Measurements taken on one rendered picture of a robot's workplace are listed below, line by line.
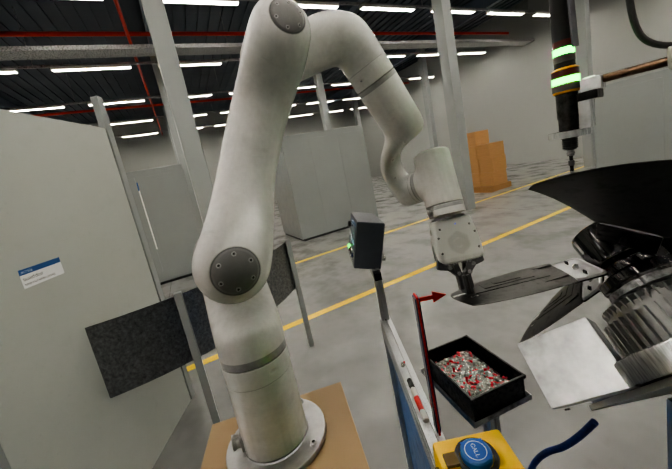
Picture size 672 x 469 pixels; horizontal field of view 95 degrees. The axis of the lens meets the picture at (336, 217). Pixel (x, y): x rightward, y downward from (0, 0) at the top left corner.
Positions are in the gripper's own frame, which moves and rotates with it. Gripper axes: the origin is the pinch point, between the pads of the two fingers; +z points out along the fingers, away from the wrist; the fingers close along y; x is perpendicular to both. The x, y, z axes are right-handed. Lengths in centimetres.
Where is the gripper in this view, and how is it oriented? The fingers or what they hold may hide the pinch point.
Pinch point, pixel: (465, 283)
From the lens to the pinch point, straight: 76.8
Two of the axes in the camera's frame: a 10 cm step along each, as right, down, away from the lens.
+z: 2.1, 9.7, -1.3
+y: 9.8, -2.1, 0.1
